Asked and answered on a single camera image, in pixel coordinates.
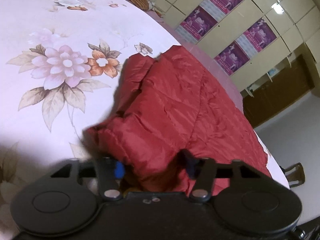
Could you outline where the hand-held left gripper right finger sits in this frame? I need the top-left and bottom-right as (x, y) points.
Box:
(182, 149), (272, 203)

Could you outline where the floral bed sheet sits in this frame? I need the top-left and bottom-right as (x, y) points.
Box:
(0, 0), (291, 230)

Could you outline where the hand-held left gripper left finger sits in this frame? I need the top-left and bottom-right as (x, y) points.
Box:
(51, 156), (125, 202)

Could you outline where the cream wardrobe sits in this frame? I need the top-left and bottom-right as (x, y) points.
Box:
(146, 0), (320, 93)

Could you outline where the cream corner shelf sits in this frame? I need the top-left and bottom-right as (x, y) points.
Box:
(244, 52), (293, 98)

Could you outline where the wooden chair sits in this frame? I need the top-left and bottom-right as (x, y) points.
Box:
(281, 162), (306, 188)

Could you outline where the brown wooden door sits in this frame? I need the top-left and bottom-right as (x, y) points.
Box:
(242, 52), (316, 128)

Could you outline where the red puffer jacket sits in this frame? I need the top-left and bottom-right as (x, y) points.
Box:
(86, 45), (272, 197)

